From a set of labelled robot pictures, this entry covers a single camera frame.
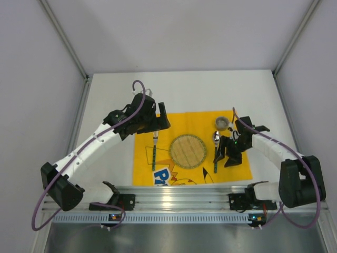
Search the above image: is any green handled fork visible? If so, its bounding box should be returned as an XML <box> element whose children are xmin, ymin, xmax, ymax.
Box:
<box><xmin>152</xmin><ymin>131</ymin><xmax>158</xmax><ymax>171</ymax></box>

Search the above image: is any green handled spoon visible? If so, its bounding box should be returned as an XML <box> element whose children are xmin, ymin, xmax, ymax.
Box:
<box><xmin>212</xmin><ymin>131</ymin><xmax>220</xmax><ymax>174</ymax></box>

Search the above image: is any speckled ceramic cup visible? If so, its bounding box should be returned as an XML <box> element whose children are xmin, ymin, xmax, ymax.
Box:
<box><xmin>215</xmin><ymin>116</ymin><xmax>230</xmax><ymax>131</ymax></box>

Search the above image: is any round woven bamboo plate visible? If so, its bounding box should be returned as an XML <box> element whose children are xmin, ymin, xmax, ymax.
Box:
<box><xmin>169</xmin><ymin>134</ymin><xmax>207</xmax><ymax>169</ymax></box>

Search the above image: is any yellow cartoon print cloth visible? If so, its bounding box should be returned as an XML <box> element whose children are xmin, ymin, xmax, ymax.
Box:
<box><xmin>132</xmin><ymin>110</ymin><xmax>253</xmax><ymax>186</ymax></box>

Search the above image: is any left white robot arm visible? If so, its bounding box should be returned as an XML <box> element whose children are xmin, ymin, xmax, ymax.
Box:
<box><xmin>41</xmin><ymin>93</ymin><xmax>171</xmax><ymax>211</ymax></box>

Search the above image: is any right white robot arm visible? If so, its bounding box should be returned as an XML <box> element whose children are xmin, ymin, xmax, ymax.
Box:
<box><xmin>213</xmin><ymin>116</ymin><xmax>326</xmax><ymax>208</ymax></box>

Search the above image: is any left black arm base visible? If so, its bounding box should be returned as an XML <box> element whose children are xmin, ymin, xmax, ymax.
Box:
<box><xmin>89</xmin><ymin>193</ymin><xmax>136</xmax><ymax>211</ymax></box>

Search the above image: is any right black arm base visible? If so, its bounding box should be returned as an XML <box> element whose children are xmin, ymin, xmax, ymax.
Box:
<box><xmin>228</xmin><ymin>193</ymin><xmax>277</xmax><ymax>212</ymax></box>

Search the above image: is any aluminium front rail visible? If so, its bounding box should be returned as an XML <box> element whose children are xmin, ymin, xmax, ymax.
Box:
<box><xmin>116</xmin><ymin>184</ymin><xmax>245</xmax><ymax>212</ymax></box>

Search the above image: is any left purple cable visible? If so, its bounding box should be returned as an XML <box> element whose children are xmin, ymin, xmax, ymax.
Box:
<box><xmin>31</xmin><ymin>80</ymin><xmax>146</xmax><ymax>238</ymax></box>

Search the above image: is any perforated metal cable duct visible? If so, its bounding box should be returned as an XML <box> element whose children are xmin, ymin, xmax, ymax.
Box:
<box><xmin>53</xmin><ymin>212</ymin><xmax>265</xmax><ymax>224</ymax></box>

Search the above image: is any left aluminium frame post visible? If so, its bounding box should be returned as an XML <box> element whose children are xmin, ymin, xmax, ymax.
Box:
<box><xmin>38</xmin><ymin>0</ymin><xmax>90</xmax><ymax>80</ymax></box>

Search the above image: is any aluminium frame post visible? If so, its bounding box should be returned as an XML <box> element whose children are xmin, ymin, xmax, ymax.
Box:
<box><xmin>38</xmin><ymin>0</ymin><xmax>90</xmax><ymax>80</ymax></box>
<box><xmin>271</xmin><ymin>0</ymin><xmax>324</xmax><ymax>77</ymax></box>

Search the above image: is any right aluminium frame post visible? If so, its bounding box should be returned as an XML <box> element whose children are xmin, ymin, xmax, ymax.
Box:
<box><xmin>271</xmin><ymin>0</ymin><xmax>324</xmax><ymax>77</ymax></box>

